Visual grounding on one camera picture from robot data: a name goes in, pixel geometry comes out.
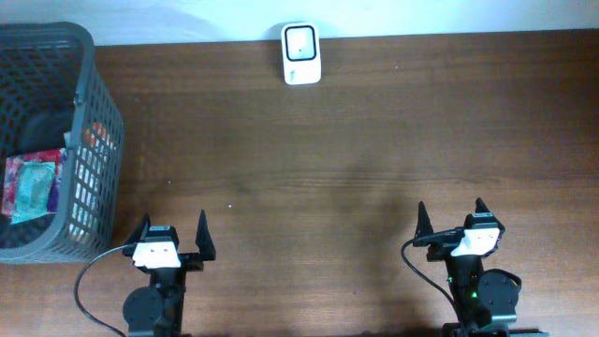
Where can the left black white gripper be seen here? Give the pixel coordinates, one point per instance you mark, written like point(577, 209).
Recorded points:
point(204, 244)

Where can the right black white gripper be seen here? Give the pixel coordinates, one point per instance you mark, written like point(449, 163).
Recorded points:
point(435, 251)

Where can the orange snack packet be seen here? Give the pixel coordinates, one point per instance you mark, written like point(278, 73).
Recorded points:
point(98, 138)

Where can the teal green snack packet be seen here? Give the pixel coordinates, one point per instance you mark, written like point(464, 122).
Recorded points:
point(33, 191)

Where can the red purple snack packet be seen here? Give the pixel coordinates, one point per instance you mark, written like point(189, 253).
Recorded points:
point(12, 167)

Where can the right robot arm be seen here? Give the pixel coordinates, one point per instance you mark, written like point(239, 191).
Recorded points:
point(484, 301)

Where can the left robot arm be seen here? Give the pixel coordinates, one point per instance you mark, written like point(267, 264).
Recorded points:
point(157, 309)

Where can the grey plastic mesh basket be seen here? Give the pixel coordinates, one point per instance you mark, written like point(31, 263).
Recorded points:
point(51, 92)

